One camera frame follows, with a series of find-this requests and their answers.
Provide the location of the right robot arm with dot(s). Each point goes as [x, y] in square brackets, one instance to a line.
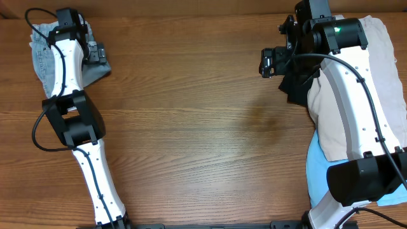
[318, 43]

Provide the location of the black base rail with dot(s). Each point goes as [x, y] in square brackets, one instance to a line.
[216, 226]

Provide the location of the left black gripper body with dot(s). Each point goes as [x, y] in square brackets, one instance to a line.
[96, 53]

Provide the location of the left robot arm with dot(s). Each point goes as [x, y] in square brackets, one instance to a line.
[77, 122]

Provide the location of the beige shorts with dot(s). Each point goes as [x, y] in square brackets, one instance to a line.
[322, 103]

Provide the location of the light blue denim shorts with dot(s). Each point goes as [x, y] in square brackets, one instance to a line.
[44, 64]

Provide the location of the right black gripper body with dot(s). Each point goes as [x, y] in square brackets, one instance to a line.
[294, 88]

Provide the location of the light blue shirt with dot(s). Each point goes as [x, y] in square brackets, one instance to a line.
[317, 167]

